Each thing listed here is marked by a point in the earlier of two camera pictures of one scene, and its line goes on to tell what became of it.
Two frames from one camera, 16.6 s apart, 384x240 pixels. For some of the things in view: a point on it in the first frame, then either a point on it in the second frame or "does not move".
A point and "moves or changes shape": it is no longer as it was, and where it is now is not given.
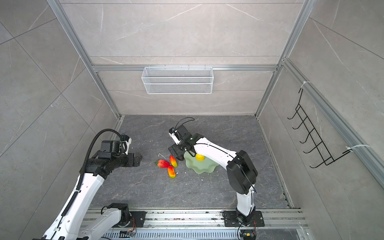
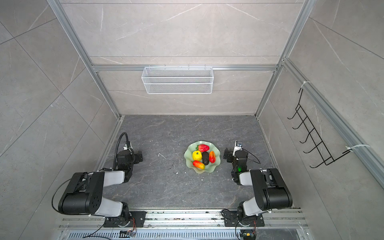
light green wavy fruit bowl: [206, 165] does not move
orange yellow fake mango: [171, 171] → [199, 164]
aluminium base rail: [278, 224] does not move
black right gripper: [176, 147] → [231, 156]
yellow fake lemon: [200, 157] does not move
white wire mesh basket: [177, 80] does not move
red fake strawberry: [162, 163] moves or changes shape
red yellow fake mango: [173, 161] moves or changes shape
